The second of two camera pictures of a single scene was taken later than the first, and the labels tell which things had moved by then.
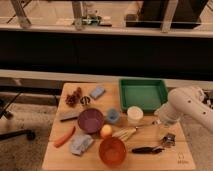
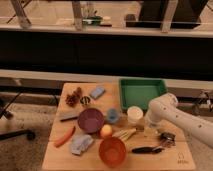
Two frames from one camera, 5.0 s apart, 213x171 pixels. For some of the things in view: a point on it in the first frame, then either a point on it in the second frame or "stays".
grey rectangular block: (68, 114) stays
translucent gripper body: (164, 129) to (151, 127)
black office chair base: (4, 106) stays
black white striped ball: (85, 100) stays
